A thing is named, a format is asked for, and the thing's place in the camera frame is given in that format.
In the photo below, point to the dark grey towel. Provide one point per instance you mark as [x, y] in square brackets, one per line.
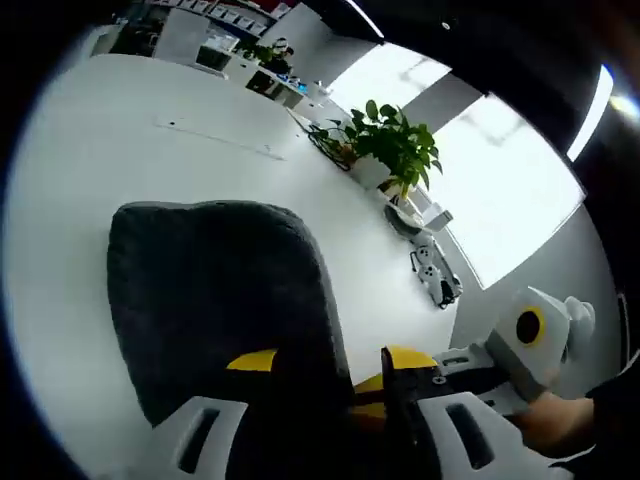
[220, 300]

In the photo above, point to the person's right hand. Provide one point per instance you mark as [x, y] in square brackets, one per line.
[555, 425]

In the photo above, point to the white power strip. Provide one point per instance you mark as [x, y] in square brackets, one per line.
[435, 272]

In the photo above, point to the small white box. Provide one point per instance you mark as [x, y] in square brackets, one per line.
[439, 216]

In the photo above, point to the white headset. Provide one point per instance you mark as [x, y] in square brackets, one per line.
[402, 217]

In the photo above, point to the green potted plant white pot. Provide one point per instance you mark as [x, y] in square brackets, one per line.
[395, 142]

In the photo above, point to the curved ceiling light strip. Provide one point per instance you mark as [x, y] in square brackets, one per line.
[592, 112]

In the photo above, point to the white office desk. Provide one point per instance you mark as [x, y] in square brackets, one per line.
[280, 85]

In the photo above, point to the long ceiling light strip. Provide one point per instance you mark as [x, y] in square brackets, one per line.
[367, 17]

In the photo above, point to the green desk plants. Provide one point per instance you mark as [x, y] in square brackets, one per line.
[252, 50]

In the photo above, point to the shelf of white storage boxes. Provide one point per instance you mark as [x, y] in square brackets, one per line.
[225, 12]

